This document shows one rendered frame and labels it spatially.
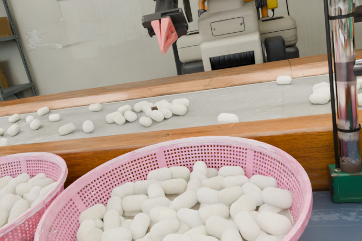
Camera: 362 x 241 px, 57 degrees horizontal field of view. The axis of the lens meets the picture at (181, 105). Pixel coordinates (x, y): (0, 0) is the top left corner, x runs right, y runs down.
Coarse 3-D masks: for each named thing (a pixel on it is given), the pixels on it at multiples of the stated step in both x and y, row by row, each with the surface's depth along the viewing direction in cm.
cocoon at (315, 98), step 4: (312, 96) 57; (316, 96) 57; (320, 96) 56; (324, 96) 56; (328, 96) 56; (312, 100) 57; (316, 100) 57; (320, 100) 56; (324, 100) 56; (328, 100) 56
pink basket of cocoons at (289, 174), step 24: (168, 144) 46; (192, 144) 46; (216, 144) 45; (240, 144) 42; (264, 144) 40; (96, 168) 42; (120, 168) 44; (192, 168) 46; (216, 168) 45; (264, 168) 39; (288, 168) 36; (72, 192) 39; (48, 216) 34; (72, 216) 37; (48, 240) 32; (72, 240) 36; (288, 240) 24
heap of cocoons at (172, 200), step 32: (128, 192) 41; (160, 192) 39; (192, 192) 38; (224, 192) 36; (256, 192) 35; (288, 192) 34; (96, 224) 37; (128, 224) 36; (160, 224) 33; (192, 224) 33; (224, 224) 31; (256, 224) 31; (288, 224) 30
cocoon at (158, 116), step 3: (153, 111) 66; (156, 111) 65; (159, 111) 65; (153, 114) 65; (156, 114) 64; (159, 114) 64; (162, 114) 64; (153, 117) 65; (156, 117) 64; (159, 117) 64; (162, 117) 64; (156, 120) 65; (159, 120) 64
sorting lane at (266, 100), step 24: (168, 96) 83; (192, 96) 78; (216, 96) 74; (240, 96) 71; (264, 96) 68; (288, 96) 65; (0, 120) 94; (24, 120) 88; (48, 120) 83; (72, 120) 79; (96, 120) 75; (168, 120) 65; (192, 120) 62; (216, 120) 59; (240, 120) 57
